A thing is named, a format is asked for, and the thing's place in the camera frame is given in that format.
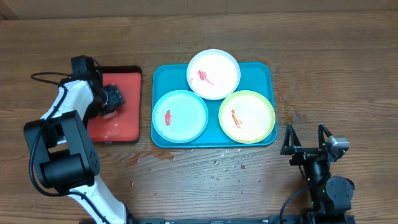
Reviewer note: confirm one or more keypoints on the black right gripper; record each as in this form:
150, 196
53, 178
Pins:
290, 145

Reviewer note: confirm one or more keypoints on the white plate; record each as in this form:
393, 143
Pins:
213, 74

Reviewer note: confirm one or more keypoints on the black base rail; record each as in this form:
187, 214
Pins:
273, 219

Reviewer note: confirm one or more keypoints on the yellow-green plate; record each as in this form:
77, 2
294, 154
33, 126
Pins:
247, 117

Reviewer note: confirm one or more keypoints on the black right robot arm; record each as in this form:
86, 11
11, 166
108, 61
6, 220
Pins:
330, 195

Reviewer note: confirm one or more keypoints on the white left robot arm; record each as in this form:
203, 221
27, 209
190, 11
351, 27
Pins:
63, 159

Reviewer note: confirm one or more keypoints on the light blue plate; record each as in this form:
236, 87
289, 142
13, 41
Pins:
180, 116

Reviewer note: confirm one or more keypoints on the black tray with red water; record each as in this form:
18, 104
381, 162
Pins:
122, 125

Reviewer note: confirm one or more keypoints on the blue plastic tray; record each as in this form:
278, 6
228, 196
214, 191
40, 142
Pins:
255, 76

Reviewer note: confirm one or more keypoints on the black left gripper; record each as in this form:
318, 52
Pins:
114, 97

